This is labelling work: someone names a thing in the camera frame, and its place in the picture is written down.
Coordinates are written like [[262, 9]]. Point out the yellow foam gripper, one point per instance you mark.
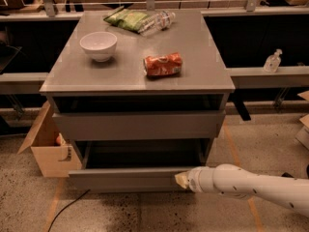
[[194, 180]]

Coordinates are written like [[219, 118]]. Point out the grey drawer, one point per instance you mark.
[[138, 165], [139, 126]]

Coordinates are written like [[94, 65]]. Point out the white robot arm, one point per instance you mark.
[[233, 181]]

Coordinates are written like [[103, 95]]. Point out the grey drawer cabinet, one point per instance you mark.
[[79, 84]]

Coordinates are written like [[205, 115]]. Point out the black chair wheel base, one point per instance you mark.
[[285, 174]]

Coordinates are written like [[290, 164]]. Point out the crushed orange soda can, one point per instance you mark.
[[165, 65]]

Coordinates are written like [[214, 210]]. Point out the cardboard box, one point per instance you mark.
[[54, 157]]

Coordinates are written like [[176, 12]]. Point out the clear sanitizer pump bottle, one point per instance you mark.
[[273, 61]]

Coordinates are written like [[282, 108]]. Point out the white bowl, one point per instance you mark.
[[99, 46]]

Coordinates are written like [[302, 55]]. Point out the clear plastic water bottle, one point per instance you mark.
[[156, 22]]

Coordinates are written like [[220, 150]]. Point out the green chip bag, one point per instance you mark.
[[126, 19]]

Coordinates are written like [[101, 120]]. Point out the grey metal rail frame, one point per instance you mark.
[[249, 78]]

